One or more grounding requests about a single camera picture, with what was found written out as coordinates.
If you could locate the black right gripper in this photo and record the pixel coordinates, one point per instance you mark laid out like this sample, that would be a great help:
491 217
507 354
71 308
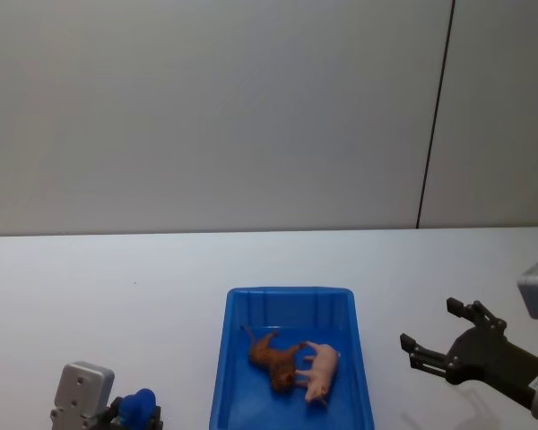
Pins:
484 354

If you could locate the blue toy animal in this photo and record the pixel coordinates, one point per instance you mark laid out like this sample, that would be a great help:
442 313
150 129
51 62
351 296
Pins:
136 405

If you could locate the blue plastic tray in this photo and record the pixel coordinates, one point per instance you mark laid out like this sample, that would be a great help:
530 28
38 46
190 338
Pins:
251 403

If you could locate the brown toy lion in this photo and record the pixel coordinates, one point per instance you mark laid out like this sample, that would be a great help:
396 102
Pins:
273 358

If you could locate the pink toy pig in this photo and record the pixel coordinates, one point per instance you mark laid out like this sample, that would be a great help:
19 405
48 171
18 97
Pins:
323 363

